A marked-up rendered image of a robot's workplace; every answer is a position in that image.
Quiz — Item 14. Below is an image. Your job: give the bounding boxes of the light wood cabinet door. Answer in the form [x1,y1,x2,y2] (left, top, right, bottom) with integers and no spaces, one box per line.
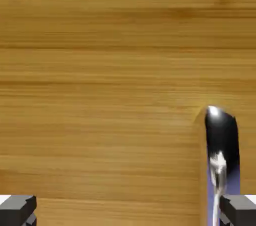
[0,0,256,226]

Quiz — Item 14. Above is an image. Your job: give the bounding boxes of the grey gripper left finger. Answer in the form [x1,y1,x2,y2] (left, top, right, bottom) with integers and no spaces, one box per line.
[0,194,38,226]

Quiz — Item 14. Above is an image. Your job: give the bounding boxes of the dark shiny curved metal handle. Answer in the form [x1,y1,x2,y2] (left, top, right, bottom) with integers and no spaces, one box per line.
[204,105,241,226]

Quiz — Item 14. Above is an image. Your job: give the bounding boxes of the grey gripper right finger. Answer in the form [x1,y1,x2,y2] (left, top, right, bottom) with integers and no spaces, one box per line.
[219,193,256,226]

